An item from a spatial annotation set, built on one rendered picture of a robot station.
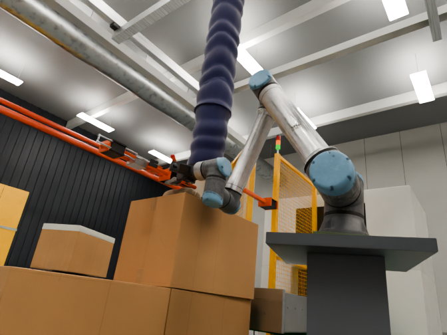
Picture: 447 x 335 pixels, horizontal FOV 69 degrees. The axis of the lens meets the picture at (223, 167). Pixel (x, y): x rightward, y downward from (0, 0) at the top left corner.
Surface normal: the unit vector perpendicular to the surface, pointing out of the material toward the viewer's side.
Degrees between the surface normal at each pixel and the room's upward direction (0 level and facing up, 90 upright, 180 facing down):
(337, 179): 91
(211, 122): 75
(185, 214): 90
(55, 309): 90
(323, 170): 91
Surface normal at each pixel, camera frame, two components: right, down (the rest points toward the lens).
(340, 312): -0.31, -0.40
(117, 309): 0.80, -0.15
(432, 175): -0.61, -0.37
